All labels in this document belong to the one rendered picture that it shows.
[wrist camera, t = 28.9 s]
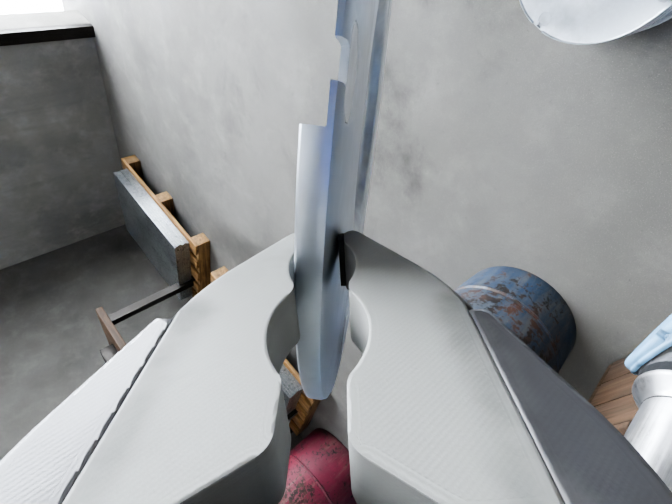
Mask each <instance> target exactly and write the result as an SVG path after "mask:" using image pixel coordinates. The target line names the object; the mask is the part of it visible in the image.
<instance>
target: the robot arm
mask: <svg viewBox="0 0 672 504"><path fill-rule="evenodd" d="M338 244H339V262H340V280H341V286H346V288H347V290H348V291H349V302H350V325H351V339H352V341H353V343H354V344H355V345H356V346H357V347H358V349H359V350H360V351H361V353H362V355H363V356H362V358H361V359H360V361H359V363H358V364H357V366H356V367H355V368H354V370H353V371H352V372H351V373H350V375H349V377H348V380H347V416H348V442H349V459H350V476H351V490H352V494H353V497H354V499H355V501H356V503H357V504H672V314H671V315H670V316H669V317H668V318H667V319H665V320H664V321H663V322H662V323H661V324H660V325H659V326H658V327H657V328H656V329H655V330H654V331H653V332H652V333H651V334H650V335H649V336H648V337H647V338H646V339H645V340H644V341H643V342H642V343H641V344H640V345H639V346H638V347H637V348H636V349H635V350H634V351H633V352H632V353H631V354H630V355H629V357H628V358H627V359H626V360H625V366H626V367H627V368H628V369H629V370H630V372H631V373H632V374H634V375H638V376H637V377H636V379H635V381H634V383H633V386H632V395H633V398H634V401H635V403H636V404H637V406H638V408H639V410H638V411H637V413H636V415H635V417H634V418H633V420H632V422H631V424H630V425H629V427H628V429H627V431H626V432H625V434H624V436H623V435H622V434H621V433H620V432H619V431H618V430H617V429H616V428H615V427H614V426H613V425H612V424H611V423H610V422H609V421H608V420H607V419H606V418H605V417H604V416H603V415H602V414H601V413H600V412H599V411H598V410H597V409H596V408H595V407H594V406H593V405H591V404H590V403H589V402H588V401H587V400H586V399H585V398H584V397H583V396H582V395H581V394H580V393H578V392H577V391H576V390H575V389H574V388H573V387H572V386H571V385H570V384H569V383H568V382H567V381H565V380H564V379H563V378H562V377H561V376H560V375H559V374H558V373H557V372H556V371H555V370H553V369H552V368H551V367H550V366H549V365H548V364H547V363H546V362H545V361H544V360H543V359H542V358H540V357H539V356H538V355H537V354H536V353H535V352H534V351H533V350H532V349H531V348H530V347H528V346H527V345H526V344H525V343H524V342H523V341H522V340H521V339H520V338H519V337H518V336H517V335H515V334H514V333H513V332H512V331H511V330H510V329H509V328H508V327H507V326H506V325H505V324H504V323H502V322H501V321H500V320H499V319H498V318H497V317H496V316H495V315H494V314H493V313H492V312H490V311H489V310H488V309H487V308H484V309H473V308H472V307H471V306H470V305H469V304H468V303H467V302H466V301H465V300H464V299H463V298H462V297H461V296H460V295H459V294H458V293H456V292H455V291H454V290H453V289H452V288H451V287H450V286H448V285H447V284H446V283H445V282H443V281H442V280H441V279H439V278H438V277H437V276H435V275H434V274H432V273H430V272H429V271H427V270H426V269H424V268H422V267H420V266H419V265H417V264H415V263H414V262H412V261H410V260H408V259H406V258H405V257H403V256H401V255H399V254H398V253H396V252H394V251H392V250H390V249H389V248H387V247H385V246H383V245H381V244H380V243H378V242H376V241H374V240H373V239H371V238H369V237H367V236H365V235H364V234H362V233H360V232H358V231H354V230H351V231H347V232H346V233H341V234H338ZM299 339H300V331H299V323H298V316H297V308H296V301H295V294H294V233H293V234H290V235H289V236H287V237H285V238H284V239H282V240H280V241H278V242H277V243H275V244H273V245H272V246H270V247H268V248H267V249H265V250H263V251H262V252H260V253H258V254H257V255H255V256H253V257H252V258H250V259H248V260H247V261H245V262H243V263H242V264H240V265H238V266H237V267H235V268H233V269H232V270H230V271H228V272H227V273H225V274H224V275H222V276H221V277H219V278H218V279H216V280H215V281H214V282H212V283H211V284H210V285H208V286H207V287H206V288H204V289H203V290H202V291H201V292H200V293H198V294H197V295H196V296H195V297H194V298H192V299H191V300H190V301H189V302H188V303H187V304H186V305H185V306H184V307H183V308H182V309H181V310H179V311H178V312H177V313H176V314H175V315H174V316H173V317H172V318H171V319H155V320H154V321H153V322H152V323H151V324H149V325H148V326H147V327H146V328H145V329H144V330H143V331H142V332H141V333H139V334H138V335H137V336H136V337H135V338H134V339H133V340H132V341H130V342H129V343H128V344H127V345H126V346H125V347H124V348H123V349H122V350H120V351H119V352H118V353H117V354H116V355H115V356H114V357H113V358H111V359H110V360H109V361H108V362H107V363H106V364H105V365H104V366H103V367H101V368H100V369H99V370H98V371H97V372H96V373H95V374H94V375H93V376H91V377H90V378H89V379H88V380H87V381H86V382H85V383H84V384H82V385H81V386H80V387H79V388H78V389H77V390H76V391H75V392H74V393H72V394H71V395H70V396H69V397H68V398H67V399H66V400H65V401H63V402H62V403H61V404H60V405H59V406H58V407H57V408H56V409H55V410H53V411H52V412H51V413H50V414H49V415H48V416H47V417H46V418H45V419H43V420H42V421H41V422H40V423H39V424H38V425H37V426H36V427H35V428H34V429H32V430H31V431H30V432H29V433H28V434H27V435H26V436H25V437H24V438H23V439H22V440H21V441H20V442H19V443H18V444H17V445H16V446H15V447H14V448H13V449H12V450H11V451H10V452H9V453H8V454H7V455H6V456H5V457H4V458H3V459H2V460H1V461H0V504H279V503H280V501H281V500H282V498H283V495H284V493H285V489H286V481H287V473H288V464H289V456H290V448H291V433H290V427H289V422H288V416H287V411H286V405H285V400H284V394H283V389H282V384H281V379H280V376H279V372H280V369H281V367H282V365H283V362H284V361H285V359H286V357H287V356H288V354H289V353H290V351H291V350H292V349H293V348H294V347H295V345H296V344H297V343H298V342H299Z"/></svg>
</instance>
